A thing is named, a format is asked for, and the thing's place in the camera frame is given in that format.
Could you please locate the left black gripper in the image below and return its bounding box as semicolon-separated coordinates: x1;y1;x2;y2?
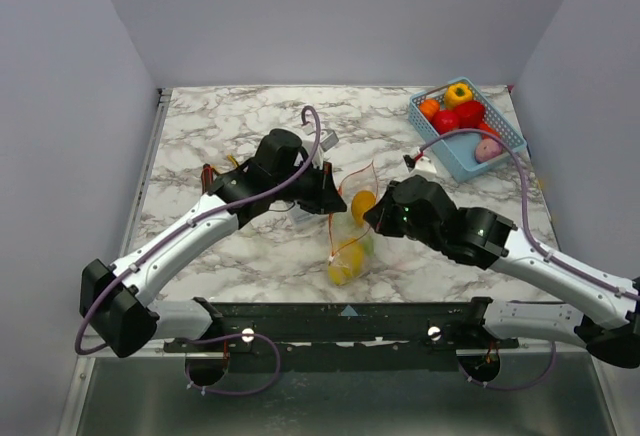
271;159;348;215

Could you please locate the yellow toy orange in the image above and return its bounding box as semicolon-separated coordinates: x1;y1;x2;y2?
351;190;376;227

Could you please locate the clear zip top bag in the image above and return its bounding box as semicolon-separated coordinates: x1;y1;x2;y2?
327;161;379;286

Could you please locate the yellow toy lemon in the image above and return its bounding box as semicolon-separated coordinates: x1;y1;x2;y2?
336;241;365;279

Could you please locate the blue plastic basket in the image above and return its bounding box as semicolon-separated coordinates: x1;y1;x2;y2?
408;77;527;182

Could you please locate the red toy apple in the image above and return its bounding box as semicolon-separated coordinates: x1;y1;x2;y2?
431;110;460;135

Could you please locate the red toy bell pepper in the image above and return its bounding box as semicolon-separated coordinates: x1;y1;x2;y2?
453;100;486;129

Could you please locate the yellow toy corn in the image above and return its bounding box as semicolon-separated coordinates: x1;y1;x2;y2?
328;264;353;286

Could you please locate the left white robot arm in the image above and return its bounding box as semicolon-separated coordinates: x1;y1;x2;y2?
80;128;347;358

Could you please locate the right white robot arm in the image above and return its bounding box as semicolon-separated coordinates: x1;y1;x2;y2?
363;176;639;369

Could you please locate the orange toy pumpkin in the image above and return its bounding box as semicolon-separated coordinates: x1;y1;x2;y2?
418;99;440;121

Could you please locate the pink toy onion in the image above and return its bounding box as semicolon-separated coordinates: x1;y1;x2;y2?
474;138;503;164

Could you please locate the red black utility knife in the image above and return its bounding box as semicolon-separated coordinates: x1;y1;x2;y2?
200;164;215;194

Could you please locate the yellow toy bell pepper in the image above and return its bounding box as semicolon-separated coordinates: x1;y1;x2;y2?
443;82;474;110

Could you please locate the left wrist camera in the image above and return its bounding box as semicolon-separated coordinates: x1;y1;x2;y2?
301;126;339;167

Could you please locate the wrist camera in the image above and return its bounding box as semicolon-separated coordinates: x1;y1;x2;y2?
403;151;437;179
301;126;339;167

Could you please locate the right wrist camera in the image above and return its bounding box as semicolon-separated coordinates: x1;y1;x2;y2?
403;151;437;179

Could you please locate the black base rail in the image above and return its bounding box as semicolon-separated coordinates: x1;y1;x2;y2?
164;297;518;373

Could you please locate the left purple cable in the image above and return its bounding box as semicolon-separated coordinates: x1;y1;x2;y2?
74;105;322;356

